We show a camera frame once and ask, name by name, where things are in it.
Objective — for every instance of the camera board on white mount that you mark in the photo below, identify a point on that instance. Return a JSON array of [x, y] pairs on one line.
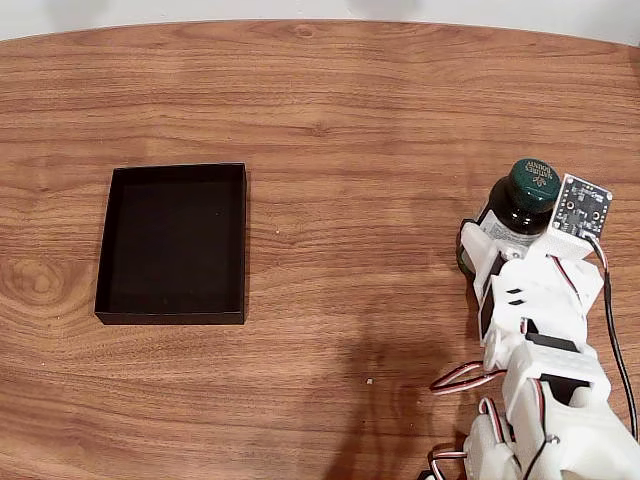
[[580, 205]]

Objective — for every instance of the green-capped pill bottle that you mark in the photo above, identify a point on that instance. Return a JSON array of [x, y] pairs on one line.
[[515, 205]]

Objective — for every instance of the black shallow box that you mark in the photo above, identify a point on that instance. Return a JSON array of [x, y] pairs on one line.
[[170, 250]]

